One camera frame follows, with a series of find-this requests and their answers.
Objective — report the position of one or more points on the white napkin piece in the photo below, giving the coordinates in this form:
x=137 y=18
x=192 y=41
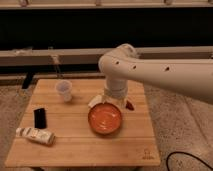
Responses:
x=96 y=100

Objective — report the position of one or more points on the clear plastic cup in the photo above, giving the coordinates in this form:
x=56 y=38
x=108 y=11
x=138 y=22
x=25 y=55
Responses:
x=63 y=88

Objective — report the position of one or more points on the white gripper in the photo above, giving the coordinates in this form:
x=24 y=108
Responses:
x=119 y=95

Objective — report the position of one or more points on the orange bowl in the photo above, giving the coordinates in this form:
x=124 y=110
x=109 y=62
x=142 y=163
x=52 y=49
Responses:
x=104 y=118

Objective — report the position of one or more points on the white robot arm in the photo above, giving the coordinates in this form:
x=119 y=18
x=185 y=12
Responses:
x=190 y=77

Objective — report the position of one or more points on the black rectangular box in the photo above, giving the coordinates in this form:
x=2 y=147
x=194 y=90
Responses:
x=40 y=118

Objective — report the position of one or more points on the white lying bottle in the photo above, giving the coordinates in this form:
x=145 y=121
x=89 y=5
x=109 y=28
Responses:
x=36 y=135

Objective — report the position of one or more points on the wooden table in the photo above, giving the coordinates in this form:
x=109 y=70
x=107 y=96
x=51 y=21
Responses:
x=75 y=144

